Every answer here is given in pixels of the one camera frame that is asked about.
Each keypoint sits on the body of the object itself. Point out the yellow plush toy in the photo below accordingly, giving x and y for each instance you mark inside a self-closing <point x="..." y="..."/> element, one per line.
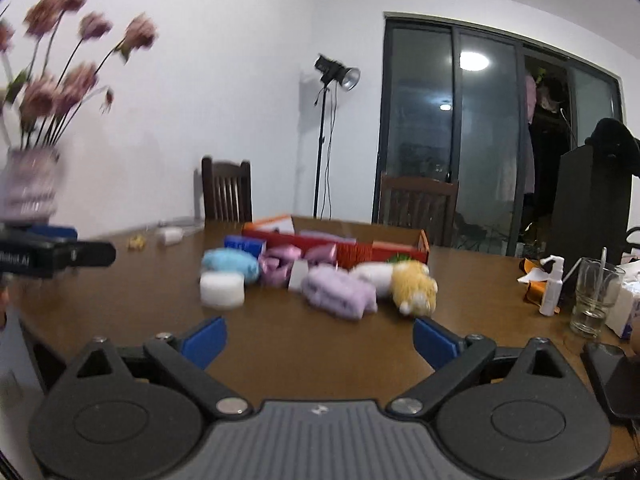
<point x="412" y="290"/>

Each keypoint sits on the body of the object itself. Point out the sliding glass door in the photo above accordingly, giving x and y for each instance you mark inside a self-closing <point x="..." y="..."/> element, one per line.
<point x="430" y="110"/>

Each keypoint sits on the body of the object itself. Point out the pink cloth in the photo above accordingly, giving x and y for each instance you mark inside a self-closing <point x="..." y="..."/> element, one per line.
<point x="280" y="266"/>

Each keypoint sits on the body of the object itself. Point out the small yellow toy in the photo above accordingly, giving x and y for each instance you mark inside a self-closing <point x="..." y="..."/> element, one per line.
<point x="136" y="243"/>

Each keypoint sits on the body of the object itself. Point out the lavender cloth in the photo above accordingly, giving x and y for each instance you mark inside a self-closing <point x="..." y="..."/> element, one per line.
<point x="340" y="295"/>

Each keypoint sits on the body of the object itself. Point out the black cloth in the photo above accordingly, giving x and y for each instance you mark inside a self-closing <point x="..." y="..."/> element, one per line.
<point x="612" y="140"/>

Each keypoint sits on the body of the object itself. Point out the white round plush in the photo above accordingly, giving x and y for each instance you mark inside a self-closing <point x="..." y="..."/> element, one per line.
<point x="222" y="290"/>

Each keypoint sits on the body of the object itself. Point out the pink artificial flowers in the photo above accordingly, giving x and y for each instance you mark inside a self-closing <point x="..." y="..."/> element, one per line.
<point x="80" y="77"/>

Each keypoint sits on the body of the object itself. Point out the pale flower vase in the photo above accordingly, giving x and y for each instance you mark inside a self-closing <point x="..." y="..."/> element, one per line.
<point x="30" y="180"/>

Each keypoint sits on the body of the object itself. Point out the orange red cardboard box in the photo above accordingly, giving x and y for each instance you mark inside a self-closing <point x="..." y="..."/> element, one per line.
<point x="352" y="255"/>

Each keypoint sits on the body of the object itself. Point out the pink plush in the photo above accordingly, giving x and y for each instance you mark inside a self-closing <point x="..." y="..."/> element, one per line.
<point x="320" y="252"/>

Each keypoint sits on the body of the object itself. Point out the clear glass cup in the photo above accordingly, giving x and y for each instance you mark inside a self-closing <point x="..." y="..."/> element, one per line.
<point x="595" y="305"/>

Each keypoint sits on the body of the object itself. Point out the white spray bottle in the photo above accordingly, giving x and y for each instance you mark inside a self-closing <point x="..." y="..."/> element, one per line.
<point x="552" y="285"/>

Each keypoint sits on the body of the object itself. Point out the black studio light on stand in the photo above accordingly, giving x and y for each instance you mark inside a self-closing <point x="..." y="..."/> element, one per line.
<point x="336" y="72"/>

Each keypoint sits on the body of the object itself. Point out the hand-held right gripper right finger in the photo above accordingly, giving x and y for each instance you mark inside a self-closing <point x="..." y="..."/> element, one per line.
<point x="432" y="342"/>

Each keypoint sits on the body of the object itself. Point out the dark wooden chair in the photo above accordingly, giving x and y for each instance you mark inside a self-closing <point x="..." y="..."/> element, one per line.
<point x="226" y="190"/>
<point x="417" y="205"/>

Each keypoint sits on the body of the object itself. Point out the black box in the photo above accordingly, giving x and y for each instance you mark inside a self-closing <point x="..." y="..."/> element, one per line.
<point x="590" y="210"/>

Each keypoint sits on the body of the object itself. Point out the blue and white cloth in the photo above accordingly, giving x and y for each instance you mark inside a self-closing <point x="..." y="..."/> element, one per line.
<point x="230" y="262"/>

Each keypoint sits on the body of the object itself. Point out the small white cylinder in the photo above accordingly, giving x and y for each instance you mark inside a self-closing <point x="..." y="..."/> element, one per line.
<point x="169" y="235"/>

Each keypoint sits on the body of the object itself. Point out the black phone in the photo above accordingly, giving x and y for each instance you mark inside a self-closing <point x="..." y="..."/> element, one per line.
<point x="607" y="375"/>

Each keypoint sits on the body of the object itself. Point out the blue packet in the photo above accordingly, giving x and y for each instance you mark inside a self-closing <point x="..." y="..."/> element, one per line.
<point x="245" y="246"/>

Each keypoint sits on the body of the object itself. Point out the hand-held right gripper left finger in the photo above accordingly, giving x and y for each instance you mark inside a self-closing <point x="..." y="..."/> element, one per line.
<point x="205" y="341"/>

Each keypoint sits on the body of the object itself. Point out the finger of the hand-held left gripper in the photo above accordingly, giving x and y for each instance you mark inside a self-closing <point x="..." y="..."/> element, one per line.
<point x="95" y="252"/>
<point x="52" y="232"/>

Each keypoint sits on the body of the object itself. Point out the pink hanging garment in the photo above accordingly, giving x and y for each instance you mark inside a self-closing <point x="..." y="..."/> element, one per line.
<point x="530" y="100"/>

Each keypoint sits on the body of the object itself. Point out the white tissue pack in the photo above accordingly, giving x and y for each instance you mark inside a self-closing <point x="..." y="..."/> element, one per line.
<point x="626" y="305"/>

